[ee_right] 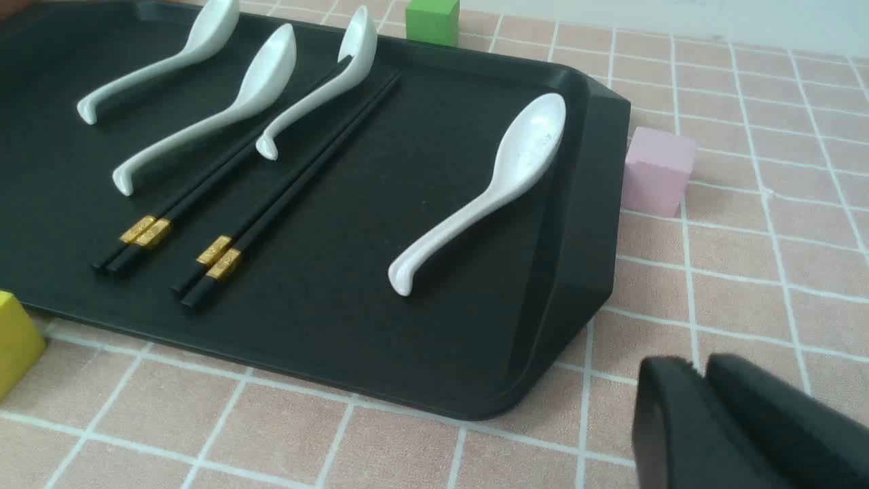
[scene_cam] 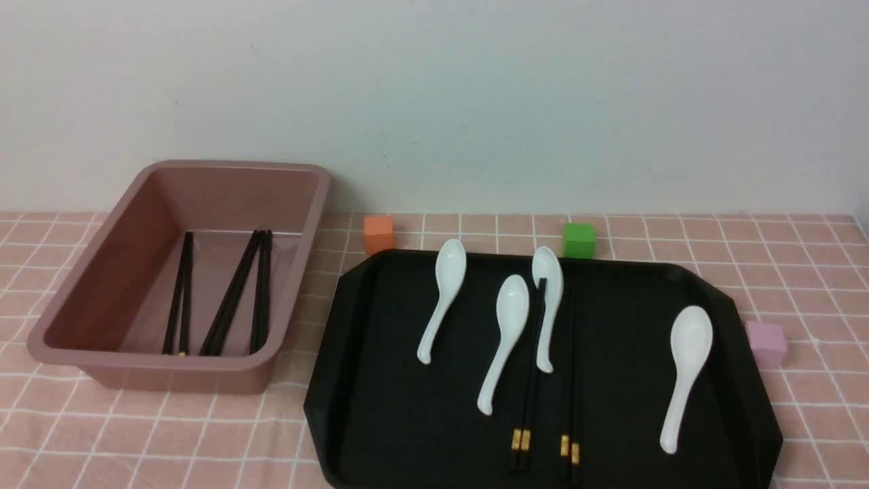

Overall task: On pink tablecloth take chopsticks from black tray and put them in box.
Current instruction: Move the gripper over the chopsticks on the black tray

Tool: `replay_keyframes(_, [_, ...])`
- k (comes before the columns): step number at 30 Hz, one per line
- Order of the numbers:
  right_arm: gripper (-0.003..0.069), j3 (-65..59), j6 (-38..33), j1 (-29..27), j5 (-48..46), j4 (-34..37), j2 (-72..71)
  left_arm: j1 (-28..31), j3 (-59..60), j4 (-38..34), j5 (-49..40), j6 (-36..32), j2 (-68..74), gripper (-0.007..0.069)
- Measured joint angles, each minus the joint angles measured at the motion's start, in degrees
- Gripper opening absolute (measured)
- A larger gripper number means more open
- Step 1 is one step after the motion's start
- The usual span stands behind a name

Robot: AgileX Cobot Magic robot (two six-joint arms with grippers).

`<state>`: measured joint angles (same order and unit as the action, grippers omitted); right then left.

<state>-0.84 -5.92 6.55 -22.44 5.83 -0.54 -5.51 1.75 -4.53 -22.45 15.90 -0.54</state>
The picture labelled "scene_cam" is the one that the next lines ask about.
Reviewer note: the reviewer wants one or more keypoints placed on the orange cube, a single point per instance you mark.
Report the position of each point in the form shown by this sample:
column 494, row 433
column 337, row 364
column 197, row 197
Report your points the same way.
column 378, row 233

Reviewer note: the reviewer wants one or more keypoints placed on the white ceramic spoon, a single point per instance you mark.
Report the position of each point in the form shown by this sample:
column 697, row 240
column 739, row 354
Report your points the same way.
column 512, row 309
column 450, row 270
column 546, row 265
column 691, row 341

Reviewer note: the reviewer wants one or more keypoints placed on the black chopstick gold band left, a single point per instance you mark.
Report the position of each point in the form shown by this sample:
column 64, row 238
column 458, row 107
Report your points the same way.
column 519, row 429

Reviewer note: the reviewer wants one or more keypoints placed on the black chopstick in bin rightmost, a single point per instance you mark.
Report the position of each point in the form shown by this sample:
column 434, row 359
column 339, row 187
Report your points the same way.
column 268, row 255

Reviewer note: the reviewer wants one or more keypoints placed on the black chopstick gold band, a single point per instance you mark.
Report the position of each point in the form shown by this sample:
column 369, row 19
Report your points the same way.
column 574, row 448
column 567, row 392
column 523, row 458
column 519, row 429

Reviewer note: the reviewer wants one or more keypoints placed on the black chopstick in bin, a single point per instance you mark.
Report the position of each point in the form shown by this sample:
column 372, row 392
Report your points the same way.
column 231, row 292
column 268, row 255
column 176, row 303
column 187, row 267
column 259, row 308
column 237, row 295

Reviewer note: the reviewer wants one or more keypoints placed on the black plastic tray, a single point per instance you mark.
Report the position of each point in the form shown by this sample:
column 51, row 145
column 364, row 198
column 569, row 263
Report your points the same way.
column 379, row 418

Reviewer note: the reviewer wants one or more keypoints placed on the white ceramic spoon far left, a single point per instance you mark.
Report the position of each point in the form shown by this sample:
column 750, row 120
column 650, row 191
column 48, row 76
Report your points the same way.
column 450, row 270

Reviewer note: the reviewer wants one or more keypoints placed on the black chopstick in bin leftmost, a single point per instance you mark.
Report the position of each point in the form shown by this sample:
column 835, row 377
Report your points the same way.
column 176, row 303

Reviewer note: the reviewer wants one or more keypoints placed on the pink plastic bin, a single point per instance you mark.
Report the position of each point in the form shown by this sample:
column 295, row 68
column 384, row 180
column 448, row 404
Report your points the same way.
column 108, row 318

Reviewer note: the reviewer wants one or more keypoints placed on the green cube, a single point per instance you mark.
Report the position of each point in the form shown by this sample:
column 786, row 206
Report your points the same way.
column 579, row 240

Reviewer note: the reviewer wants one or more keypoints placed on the pink checkered tablecloth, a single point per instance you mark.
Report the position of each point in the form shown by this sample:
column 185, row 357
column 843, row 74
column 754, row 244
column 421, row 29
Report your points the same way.
column 806, row 273

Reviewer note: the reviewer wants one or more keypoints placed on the pink cube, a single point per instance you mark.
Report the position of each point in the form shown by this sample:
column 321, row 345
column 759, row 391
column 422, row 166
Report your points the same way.
column 768, row 343

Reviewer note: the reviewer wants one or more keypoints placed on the white ceramic spoon far right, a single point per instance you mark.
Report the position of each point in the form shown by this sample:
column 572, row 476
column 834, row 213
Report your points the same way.
column 691, row 341

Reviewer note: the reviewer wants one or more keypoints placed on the black chopstick gold band right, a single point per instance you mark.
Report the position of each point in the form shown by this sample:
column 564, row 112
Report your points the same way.
column 574, row 448

